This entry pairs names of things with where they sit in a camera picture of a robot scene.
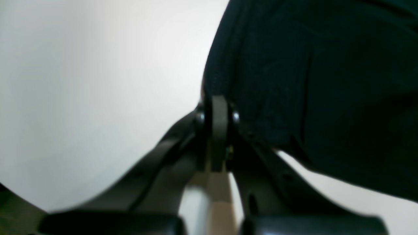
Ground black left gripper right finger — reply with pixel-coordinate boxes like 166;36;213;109
212;96;388;235

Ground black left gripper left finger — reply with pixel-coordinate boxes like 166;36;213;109
38;103;213;235

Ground black T-shirt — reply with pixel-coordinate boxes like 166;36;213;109
203;0;418;202

